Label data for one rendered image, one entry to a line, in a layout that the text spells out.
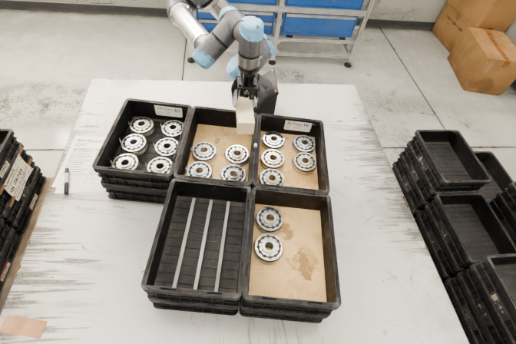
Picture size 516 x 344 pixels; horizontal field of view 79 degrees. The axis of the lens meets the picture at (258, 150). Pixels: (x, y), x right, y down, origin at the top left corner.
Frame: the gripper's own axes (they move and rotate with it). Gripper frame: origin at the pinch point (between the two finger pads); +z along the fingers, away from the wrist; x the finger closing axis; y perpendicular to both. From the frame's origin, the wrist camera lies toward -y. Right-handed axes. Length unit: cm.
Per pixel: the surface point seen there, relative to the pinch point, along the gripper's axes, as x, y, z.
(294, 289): 15, 63, 26
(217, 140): -10.2, -3.5, 25.8
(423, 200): 113, 5, 71
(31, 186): -117, -19, 83
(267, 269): 6, 56, 26
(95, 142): -69, -14, 39
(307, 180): 27.6, 19.4, 25.7
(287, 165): 20.2, 11.0, 25.7
